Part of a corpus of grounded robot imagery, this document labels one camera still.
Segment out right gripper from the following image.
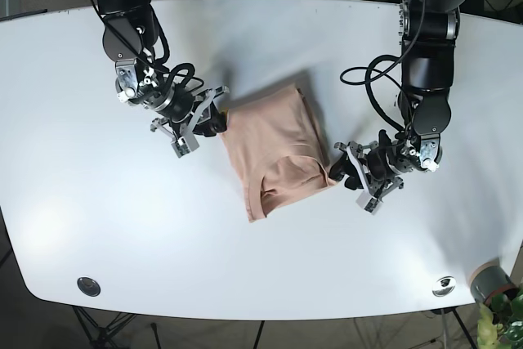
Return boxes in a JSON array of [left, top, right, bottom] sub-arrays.
[[115, 59, 227, 158]]

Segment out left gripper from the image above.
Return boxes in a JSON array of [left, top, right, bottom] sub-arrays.
[[329, 130, 443, 214]]

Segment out peach T-shirt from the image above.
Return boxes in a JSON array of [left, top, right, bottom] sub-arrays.
[[221, 84, 337, 222]]

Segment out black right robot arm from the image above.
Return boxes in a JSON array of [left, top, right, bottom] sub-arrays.
[[90, 0, 229, 157]]

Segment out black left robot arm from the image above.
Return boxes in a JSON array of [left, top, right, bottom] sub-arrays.
[[329, 0, 465, 213]]

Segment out right silver table grommet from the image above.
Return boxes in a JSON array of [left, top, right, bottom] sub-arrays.
[[431, 276, 456, 298]]

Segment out silver table grommet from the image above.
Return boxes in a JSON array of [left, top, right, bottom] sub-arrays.
[[431, 276, 456, 298], [77, 276, 101, 297]]

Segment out grey plant pot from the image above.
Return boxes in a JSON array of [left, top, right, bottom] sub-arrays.
[[468, 262, 519, 305]]

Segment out left silver table grommet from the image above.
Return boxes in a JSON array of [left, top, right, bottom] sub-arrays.
[[77, 276, 101, 297]]

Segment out green potted plant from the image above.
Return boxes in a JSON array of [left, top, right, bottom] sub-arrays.
[[477, 288, 522, 349]]

